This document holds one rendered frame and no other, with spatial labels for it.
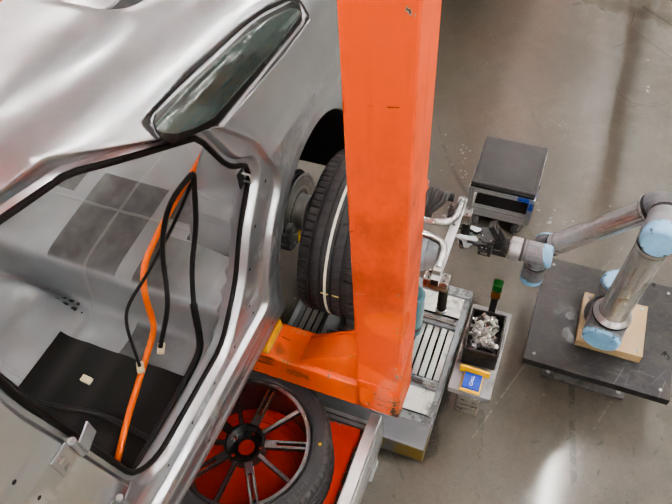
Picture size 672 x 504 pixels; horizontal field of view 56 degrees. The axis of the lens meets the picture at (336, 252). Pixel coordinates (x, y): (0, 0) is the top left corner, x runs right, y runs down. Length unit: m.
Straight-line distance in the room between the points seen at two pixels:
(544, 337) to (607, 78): 2.46
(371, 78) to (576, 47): 4.01
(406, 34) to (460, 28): 4.09
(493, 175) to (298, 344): 1.60
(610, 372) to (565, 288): 0.45
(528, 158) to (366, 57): 2.49
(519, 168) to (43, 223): 2.37
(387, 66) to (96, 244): 1.54
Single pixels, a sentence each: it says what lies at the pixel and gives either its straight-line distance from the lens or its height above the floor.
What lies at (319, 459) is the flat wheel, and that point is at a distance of 2.46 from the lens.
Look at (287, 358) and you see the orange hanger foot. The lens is 2.45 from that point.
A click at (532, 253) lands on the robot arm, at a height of 0.84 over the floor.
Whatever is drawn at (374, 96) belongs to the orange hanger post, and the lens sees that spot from 1.33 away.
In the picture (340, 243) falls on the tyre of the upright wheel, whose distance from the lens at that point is 2.23.
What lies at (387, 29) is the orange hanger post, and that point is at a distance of 1.23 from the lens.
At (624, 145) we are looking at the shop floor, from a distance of 4.46.
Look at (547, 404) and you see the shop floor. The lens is 3.19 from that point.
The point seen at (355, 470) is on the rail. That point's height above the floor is 0.39.
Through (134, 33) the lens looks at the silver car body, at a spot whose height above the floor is 1.93.
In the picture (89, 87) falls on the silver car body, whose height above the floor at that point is 1.94.
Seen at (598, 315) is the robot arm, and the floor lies 0.63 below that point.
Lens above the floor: 2.79
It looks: 51 degrees down
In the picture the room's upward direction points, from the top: 5 degrees counter-clockwise
